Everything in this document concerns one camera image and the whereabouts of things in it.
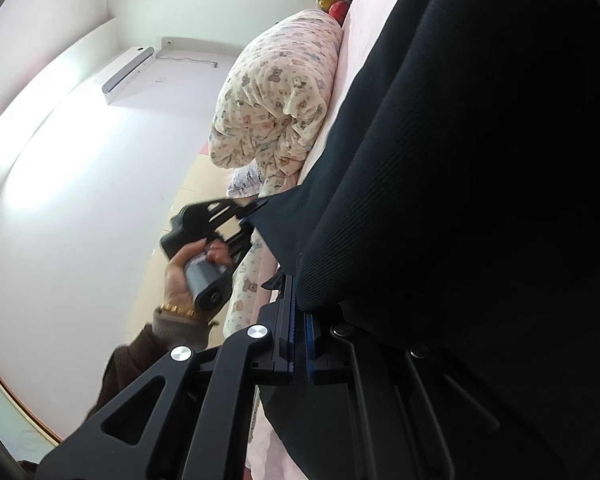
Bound air conditioner cable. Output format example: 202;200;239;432
156;51;219;69

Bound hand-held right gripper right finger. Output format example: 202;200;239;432
302;310;503;480

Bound bear print quilt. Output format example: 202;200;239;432
209;9;344;198

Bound purple print cloth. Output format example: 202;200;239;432
228;166;265;200

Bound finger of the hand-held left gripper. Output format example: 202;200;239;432
200;195;248;217
232;198;272;223

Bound black pants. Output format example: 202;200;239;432
252;0;600;480

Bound bear print bed sheet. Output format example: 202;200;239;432
222;227;281;341

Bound pink bed blanket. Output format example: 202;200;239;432
245;0;448;480

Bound person's left hand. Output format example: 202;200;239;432
164;239;233;319

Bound gold bracelet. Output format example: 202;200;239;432
158;303;215;324

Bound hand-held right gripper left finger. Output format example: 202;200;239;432
32;274;299;480

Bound white air conditioner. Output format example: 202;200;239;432
102;46;156;106

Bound wooden frame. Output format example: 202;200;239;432
0;366;64;447

